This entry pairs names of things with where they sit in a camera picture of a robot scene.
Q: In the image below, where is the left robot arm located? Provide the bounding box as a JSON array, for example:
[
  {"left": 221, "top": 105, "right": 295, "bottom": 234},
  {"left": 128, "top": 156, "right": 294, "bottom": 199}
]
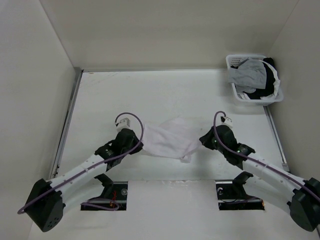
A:
[{"left": 23, "top": 128, "right": 144, "bottom": 233}]

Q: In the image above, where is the black tank top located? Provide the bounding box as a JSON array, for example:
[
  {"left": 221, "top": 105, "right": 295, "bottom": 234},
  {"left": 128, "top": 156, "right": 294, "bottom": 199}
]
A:
[{"left": 246, "top": 57, "right": 276, "bottom": 100}]

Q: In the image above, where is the purple cable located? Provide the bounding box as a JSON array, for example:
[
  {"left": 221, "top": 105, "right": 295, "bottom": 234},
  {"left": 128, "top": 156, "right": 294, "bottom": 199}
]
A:
[
  {"left": 213, "top": 111, "right": 320, "bottom": 198},
  {"left": 17, "top": 112, "right": 145, "bottom": 215}
]

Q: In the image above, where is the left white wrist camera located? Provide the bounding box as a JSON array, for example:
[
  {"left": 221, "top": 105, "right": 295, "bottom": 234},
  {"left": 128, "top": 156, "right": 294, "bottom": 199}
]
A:
[{"left": 115, "top": 117, "right": 131, "bottom": 132}]

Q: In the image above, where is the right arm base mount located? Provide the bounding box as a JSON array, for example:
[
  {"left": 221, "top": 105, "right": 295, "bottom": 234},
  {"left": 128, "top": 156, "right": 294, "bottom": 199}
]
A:
[{"left": 215, "top": 171, "right": 265, "bottom": 211}]

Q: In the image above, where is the white tank top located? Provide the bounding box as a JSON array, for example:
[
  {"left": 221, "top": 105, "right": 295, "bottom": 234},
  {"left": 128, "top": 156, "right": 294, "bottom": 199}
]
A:
[{"left": 142, "top": 117, "right": 202, "bottom": 163}]

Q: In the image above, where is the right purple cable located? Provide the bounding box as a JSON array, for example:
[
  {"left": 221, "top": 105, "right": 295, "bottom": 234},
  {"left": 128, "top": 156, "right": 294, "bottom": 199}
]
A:
[{"left": 213, "top": 111, "right": 320, "bottom": 198}]

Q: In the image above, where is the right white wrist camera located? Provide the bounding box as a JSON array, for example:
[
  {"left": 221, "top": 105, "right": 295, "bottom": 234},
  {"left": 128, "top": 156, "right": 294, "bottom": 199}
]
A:
[{"left": 220, "top": 116, "right": 233, "bottom": 129}]

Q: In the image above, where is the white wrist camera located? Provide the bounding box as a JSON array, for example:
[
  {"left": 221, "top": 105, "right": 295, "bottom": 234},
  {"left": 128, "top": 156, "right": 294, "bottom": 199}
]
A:
[
  {"left": 220, "top": 116, "right": 233, "bottom": 129},
  {"left": 115, "top": 117, "right": 131, "bottom": 132}
]

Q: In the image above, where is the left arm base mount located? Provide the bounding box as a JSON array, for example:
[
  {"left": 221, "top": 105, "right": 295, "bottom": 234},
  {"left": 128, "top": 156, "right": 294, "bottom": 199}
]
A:
[{"left": 80, "top": 174, "right": 129, "bottom": 211}]

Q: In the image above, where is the white plastic laundry basket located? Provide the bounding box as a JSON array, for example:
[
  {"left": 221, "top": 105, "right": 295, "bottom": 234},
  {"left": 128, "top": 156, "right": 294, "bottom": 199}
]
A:
[{"left": 225, "top": 53, "right": 284, "bottom": 107}]

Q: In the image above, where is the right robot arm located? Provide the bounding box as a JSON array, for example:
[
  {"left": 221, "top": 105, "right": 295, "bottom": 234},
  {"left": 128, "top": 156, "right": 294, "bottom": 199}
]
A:
[{"left": 199, "top": 125, "right": 320, "bottom": 232}]

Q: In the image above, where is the grey tank top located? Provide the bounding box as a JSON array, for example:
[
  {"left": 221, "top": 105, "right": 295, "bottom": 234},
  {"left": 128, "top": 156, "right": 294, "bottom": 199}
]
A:
[{"left": 228, "top": 57, "right": 267, "bottom": 89}]

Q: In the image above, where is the white garment in basket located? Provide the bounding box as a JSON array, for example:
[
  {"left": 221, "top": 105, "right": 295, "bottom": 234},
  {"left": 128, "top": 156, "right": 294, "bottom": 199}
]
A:
[{"left": 235, "top": 63, "right": 281, "bottom": 99}]

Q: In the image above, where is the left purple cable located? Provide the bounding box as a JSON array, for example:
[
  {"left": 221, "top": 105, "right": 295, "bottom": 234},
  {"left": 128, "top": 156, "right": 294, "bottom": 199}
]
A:
[{"left": 17, "top": 112, "right": 145, "bottom": 215}]

